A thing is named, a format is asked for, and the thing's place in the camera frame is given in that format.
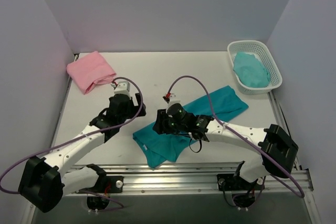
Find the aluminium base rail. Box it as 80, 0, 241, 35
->
28, 162, 314, 197

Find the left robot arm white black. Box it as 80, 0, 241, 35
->
18, 92, 146, 213

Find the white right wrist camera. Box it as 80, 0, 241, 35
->
163, 92, 181, 108

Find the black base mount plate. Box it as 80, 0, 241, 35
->
217, 173, 262, 191
79, 176, 124, 194

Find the black right arm cable loop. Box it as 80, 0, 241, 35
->
188, 136, 203, 154

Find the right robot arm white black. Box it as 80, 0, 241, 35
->
153, 103, 298, 189

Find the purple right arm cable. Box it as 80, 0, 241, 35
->
167, 76, 305, 208

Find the folded pink t shirt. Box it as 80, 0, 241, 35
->
66, 51, 117, 94

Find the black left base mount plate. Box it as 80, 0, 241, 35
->
79, 176, 124, 194

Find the light green t shirt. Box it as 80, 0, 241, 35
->
233, 51, 270, 88

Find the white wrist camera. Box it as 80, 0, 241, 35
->
110, 81, 131, 98
163, 92, 181, 108

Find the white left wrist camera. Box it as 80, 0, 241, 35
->
110, 81, 131, 98

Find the white plastic basket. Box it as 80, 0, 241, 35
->
227, 40, 282, 94

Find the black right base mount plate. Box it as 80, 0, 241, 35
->
217, 173, 262, 191

